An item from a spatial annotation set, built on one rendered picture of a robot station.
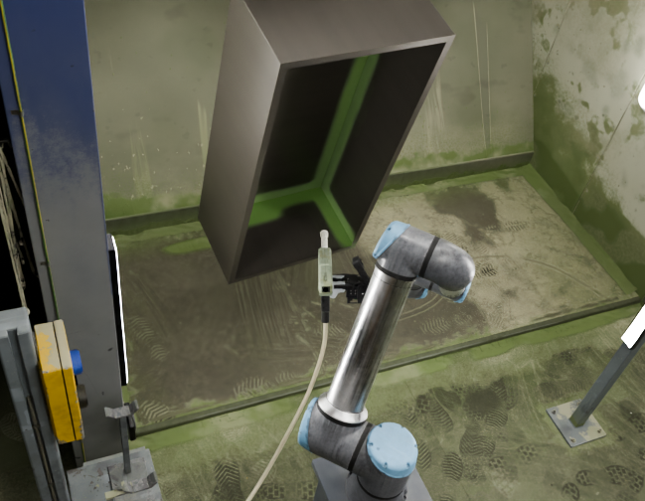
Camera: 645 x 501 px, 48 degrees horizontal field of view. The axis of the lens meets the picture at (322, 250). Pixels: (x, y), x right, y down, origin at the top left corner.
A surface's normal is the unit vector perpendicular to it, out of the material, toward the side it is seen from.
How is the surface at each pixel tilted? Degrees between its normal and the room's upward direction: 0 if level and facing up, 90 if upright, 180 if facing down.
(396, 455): 5
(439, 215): 0
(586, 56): 90
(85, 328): 90
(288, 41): 12
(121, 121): 57
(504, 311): 0
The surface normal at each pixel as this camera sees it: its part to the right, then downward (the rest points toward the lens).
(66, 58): 0.37, 0.69
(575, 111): -0.92, 0.18
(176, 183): 0.39, 0.21
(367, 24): 0.22, -0.54
